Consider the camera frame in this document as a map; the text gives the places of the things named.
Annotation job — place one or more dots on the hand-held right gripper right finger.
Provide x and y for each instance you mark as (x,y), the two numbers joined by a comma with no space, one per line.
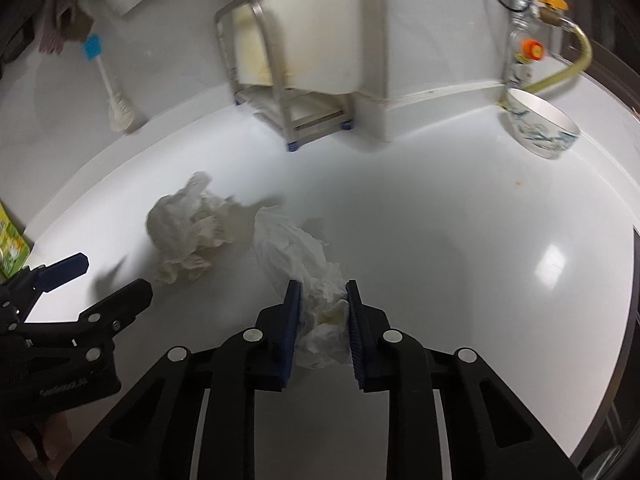
(356,335)

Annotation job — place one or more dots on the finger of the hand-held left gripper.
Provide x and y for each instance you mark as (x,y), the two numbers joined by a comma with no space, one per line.
(120,300)
(67,266)

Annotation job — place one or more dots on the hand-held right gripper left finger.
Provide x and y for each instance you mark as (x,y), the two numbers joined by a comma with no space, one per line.
(292,330)

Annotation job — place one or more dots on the long white tissue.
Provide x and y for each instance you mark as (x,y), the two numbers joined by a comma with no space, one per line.
(290,250)

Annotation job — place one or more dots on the round white tissue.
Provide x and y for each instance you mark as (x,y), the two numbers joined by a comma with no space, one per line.
(180,230)

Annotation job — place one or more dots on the person's left hand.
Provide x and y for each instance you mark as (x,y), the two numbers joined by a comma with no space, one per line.
(47,432)

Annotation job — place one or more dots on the yellow green refill pouch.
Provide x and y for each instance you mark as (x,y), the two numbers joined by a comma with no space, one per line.
(12,245)

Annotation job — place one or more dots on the black cabinet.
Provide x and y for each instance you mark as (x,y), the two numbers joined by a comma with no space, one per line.
(15,35)

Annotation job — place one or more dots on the brown hanging cloth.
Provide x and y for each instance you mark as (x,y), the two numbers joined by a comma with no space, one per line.
(60,15)

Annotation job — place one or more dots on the metal rack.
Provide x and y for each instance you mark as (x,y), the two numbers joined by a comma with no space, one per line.
(270,60)

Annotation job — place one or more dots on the white patterned bowl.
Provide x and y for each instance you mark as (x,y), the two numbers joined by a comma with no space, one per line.
(535,130)

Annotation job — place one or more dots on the white cutting board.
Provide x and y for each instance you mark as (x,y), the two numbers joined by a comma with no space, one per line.
(310,20)

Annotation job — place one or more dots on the gas valve with orange knob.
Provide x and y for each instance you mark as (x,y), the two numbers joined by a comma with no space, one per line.
(530,50)

